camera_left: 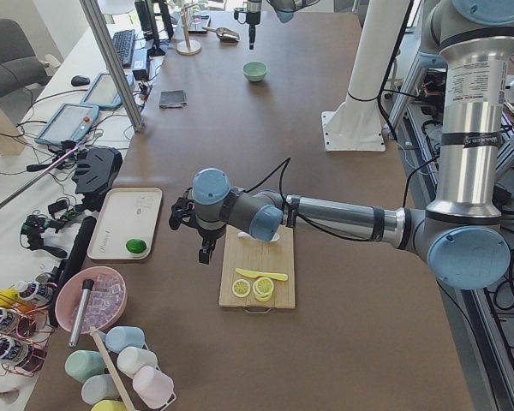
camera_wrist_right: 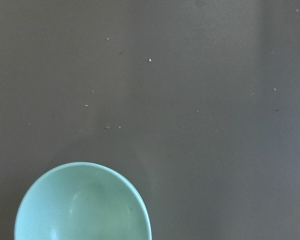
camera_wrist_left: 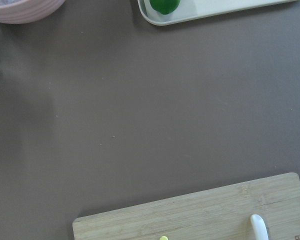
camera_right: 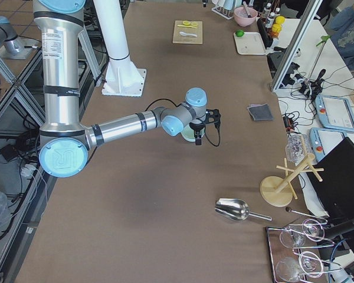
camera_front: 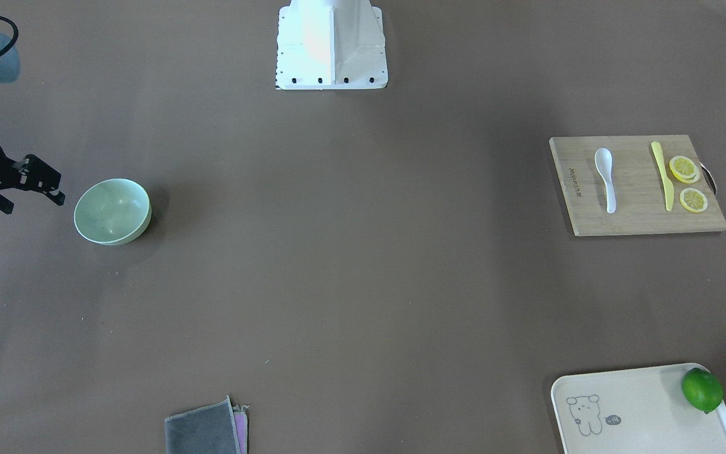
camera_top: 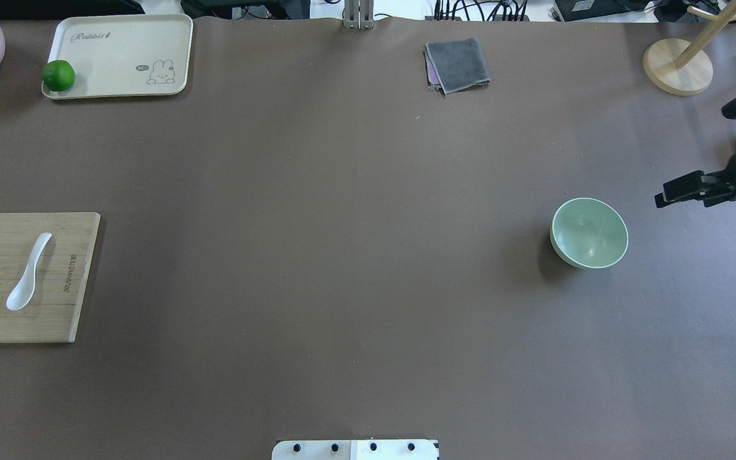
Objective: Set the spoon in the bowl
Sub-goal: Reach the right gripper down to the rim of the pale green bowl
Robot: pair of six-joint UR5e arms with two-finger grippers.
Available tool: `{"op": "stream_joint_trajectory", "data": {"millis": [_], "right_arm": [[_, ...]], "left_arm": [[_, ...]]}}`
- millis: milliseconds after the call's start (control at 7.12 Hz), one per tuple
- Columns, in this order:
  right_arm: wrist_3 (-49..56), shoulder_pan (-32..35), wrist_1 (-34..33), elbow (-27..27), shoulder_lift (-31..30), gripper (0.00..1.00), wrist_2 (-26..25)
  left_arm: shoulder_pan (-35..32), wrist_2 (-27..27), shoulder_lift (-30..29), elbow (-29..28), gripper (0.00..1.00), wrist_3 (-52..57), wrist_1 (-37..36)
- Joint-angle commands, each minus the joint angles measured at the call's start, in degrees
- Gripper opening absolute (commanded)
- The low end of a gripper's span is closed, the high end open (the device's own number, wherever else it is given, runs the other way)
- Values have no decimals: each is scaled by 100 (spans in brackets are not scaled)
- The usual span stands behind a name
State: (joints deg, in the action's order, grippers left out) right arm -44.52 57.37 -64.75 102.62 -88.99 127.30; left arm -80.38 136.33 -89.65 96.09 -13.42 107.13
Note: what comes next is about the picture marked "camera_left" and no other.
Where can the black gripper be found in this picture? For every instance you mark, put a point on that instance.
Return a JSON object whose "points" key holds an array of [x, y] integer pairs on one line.
{"points": [[207, 235], [252, 18]]}

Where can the green bowl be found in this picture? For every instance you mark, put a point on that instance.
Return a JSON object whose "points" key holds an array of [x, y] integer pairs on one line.
{"points": [[254, 71]]}

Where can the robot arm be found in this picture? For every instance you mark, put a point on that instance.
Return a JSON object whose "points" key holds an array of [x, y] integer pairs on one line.
{"points": [[457, 234], [284, 10]]}

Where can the pink bowl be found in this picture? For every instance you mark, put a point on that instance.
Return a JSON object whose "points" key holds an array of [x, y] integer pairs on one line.
{"points": [[107, 299]]}

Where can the metal scoop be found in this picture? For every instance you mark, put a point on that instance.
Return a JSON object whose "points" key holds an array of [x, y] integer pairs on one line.
{"points": [[224, 34]]}

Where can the bamboo cutting board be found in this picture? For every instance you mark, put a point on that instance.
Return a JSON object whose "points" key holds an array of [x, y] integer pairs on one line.
{"points": [[259, 256]]}

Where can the single lemon slice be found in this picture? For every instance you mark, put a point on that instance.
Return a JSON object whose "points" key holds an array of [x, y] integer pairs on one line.
{"points": [[241, 288]]}

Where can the stacked lemon slice top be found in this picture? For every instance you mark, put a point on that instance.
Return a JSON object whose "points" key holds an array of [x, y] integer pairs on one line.
{"points": [[263, 286]]}

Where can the wooden mug tree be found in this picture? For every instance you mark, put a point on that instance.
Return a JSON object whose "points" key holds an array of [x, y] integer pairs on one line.
{"points": [[194, 17]]}

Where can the yellow plastic knife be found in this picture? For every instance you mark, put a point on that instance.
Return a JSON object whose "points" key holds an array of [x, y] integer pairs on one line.
{"points": [[282, 277]]}

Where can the green lime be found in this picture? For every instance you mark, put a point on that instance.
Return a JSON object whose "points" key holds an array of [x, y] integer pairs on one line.
{"points": [[136, 246]]}

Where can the cream rabbit tray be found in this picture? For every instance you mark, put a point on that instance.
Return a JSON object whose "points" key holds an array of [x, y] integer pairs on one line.
{"points": [[126, 213]]}

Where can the grey folded cloth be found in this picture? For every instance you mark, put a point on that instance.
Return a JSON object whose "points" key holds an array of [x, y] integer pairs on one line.
{"points": [[172, 99]]}

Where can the metal muddler rod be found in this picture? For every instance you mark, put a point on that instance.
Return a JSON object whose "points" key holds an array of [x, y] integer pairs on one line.
{"points": [[75, 333]]}

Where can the light blue cup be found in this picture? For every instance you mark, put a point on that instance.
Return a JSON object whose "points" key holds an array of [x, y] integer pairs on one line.
{"points": [[120, 337]]}

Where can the black keyboard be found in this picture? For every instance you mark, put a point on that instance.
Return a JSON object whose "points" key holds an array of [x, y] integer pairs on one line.
{"points": [[123, 42]]}

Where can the pale mint cup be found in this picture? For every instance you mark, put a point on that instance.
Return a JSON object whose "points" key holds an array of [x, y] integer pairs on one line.
{"points": [[132, 359]]}

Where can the pink cup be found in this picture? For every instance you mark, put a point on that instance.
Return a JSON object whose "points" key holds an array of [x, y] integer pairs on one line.
{"points": [[154, 387]]}

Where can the blue teach pendant far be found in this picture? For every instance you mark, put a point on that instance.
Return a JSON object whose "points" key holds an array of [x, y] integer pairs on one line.
{"points": [[103, 93]]}

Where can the blue teach pendant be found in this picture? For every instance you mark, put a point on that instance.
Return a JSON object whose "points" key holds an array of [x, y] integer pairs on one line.
{"points": [[71, 122], [103, 93]]}

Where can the green cup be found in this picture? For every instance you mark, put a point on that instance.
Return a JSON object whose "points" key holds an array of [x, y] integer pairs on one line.
{"points": [[84, 364]]}

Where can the blue teach pendant near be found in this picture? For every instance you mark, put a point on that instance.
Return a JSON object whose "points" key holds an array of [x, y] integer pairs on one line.
{"points": [[71, 122]]}

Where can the white wire cup rack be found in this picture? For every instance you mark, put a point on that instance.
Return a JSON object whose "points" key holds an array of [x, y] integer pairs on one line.
{"points": [[116, 379]]}

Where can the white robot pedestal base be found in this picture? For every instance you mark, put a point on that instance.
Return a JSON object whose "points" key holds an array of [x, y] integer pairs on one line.
{"points": [[355, 126]]}

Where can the aluminium frame post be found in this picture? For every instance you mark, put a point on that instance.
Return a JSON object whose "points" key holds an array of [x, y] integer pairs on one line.
{"points": [[97, 23]]}

